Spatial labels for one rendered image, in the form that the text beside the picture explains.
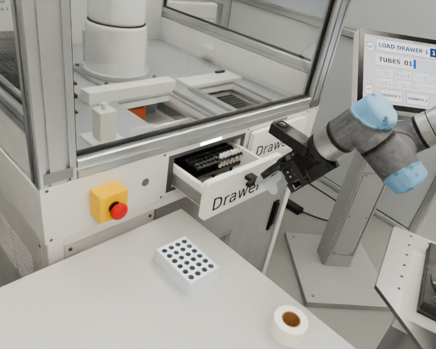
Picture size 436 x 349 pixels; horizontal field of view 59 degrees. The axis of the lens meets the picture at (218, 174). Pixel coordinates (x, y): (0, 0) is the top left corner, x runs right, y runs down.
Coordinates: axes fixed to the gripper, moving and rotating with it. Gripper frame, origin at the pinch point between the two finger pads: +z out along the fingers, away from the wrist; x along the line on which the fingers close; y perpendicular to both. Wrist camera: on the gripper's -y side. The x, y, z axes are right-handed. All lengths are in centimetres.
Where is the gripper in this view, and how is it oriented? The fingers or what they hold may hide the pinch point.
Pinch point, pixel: (262, 177)
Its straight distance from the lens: 98.0
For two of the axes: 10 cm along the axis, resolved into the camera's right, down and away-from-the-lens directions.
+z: -5.2, 4.2, 7.4
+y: 4.8, 8.6, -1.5
